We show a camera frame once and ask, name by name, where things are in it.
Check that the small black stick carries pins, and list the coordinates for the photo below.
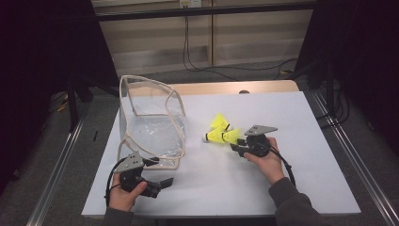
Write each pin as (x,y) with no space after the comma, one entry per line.
(95,135)

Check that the black curtain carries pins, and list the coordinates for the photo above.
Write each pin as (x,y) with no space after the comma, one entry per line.
(37,62)
(370,47)

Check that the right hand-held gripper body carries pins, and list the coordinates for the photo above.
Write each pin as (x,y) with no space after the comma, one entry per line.
(258,146)

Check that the person's right hand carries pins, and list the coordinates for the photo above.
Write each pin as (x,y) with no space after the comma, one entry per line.
(271,168)

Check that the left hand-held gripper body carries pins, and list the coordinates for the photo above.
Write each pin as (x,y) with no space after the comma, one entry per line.
(131,164)

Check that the black stand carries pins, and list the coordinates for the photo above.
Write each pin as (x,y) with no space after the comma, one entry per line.
(72,103)

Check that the white wall socket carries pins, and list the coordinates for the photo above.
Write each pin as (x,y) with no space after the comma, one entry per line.
(190,3)

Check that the black horizontal bar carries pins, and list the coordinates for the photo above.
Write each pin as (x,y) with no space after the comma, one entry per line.
(204,11)

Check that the metal floor rail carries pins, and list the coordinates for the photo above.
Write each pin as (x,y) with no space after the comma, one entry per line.
(55,175)
(354,157)

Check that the person's left hand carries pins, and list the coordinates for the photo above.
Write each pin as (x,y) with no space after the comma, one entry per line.
(124,201)

